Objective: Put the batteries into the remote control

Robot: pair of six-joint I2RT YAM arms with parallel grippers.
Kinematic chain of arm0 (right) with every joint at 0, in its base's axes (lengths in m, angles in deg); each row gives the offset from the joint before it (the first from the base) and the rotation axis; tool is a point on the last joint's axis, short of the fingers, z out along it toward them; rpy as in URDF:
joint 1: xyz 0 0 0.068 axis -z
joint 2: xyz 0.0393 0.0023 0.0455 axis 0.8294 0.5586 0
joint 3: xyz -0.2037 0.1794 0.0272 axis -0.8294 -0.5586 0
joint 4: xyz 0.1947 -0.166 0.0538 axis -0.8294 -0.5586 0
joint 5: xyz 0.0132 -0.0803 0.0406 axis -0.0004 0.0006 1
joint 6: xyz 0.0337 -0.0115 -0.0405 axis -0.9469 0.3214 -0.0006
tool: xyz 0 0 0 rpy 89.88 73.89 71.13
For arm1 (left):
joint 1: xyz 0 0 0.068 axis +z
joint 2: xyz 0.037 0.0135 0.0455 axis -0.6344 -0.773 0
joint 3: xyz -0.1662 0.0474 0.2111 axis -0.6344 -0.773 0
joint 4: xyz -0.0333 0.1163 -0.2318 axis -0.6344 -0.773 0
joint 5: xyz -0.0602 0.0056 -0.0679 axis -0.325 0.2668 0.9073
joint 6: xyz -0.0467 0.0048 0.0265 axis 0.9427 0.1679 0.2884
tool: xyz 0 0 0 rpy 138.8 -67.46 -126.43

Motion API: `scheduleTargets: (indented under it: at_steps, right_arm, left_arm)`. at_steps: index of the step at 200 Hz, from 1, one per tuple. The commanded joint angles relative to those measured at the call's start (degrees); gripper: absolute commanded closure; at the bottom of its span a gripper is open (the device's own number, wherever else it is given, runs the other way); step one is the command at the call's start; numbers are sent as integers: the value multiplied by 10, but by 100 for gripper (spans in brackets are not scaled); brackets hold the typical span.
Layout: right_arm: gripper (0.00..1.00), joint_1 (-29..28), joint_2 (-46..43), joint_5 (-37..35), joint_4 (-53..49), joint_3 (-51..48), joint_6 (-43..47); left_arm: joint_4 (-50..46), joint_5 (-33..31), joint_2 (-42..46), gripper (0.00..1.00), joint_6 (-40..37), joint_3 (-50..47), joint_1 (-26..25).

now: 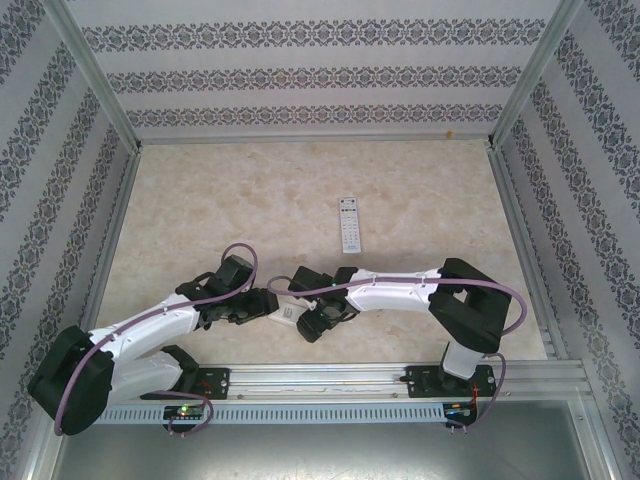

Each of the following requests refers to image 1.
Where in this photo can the white remote control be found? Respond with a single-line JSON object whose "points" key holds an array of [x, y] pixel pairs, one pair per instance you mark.
{"points": [[350, 225]]}

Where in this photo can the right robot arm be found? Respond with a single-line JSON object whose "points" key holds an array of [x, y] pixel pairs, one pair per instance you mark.
{"points": [[390, 295]]}

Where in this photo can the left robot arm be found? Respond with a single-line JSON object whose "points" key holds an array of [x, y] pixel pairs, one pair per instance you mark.
{"points": [[145, 325]]}

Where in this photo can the left controller board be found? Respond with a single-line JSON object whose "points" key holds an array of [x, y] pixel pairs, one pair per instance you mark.
{"points": [[185, 412]]}

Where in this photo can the controller board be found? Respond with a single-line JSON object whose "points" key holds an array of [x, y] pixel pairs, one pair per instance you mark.
{"points": [[460, 409], [185, 412]]}

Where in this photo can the grey metal sheet panel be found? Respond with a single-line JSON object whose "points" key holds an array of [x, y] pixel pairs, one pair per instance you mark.
{"points": [[320, 455]]}

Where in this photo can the right controller board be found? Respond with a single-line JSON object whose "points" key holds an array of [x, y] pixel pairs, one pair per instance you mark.
{"points": [[460, 409]]}

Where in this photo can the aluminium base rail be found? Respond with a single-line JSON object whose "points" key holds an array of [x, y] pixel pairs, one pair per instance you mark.
{"points": [[320, 380]]}

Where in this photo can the left aluminium side rail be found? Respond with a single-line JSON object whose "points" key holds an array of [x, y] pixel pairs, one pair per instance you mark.
{"points": [[120, 220]]}

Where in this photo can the aluminium side rail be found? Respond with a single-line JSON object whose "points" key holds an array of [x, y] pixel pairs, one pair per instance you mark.
{"points": [[518, 225], [120, 220]]}

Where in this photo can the aluminium rail along patterned wall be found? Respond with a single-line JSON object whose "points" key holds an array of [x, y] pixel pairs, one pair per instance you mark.
{"points": [[320, 138]]}

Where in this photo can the right aluminium side rail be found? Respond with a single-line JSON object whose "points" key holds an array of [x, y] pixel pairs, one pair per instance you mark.
{"points": [[518, 225]]}

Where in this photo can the left aluminium frame post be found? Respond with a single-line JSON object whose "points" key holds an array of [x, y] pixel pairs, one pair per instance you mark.
{"points": [[96, 75]]}

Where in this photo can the aluminium frame post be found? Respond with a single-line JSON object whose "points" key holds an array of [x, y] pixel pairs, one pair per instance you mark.
{"points": [[96, 75], [531, 75]]}

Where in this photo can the right aluminium frame post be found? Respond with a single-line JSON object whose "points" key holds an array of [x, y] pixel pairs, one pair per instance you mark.
{"points": [[531, 75]]}

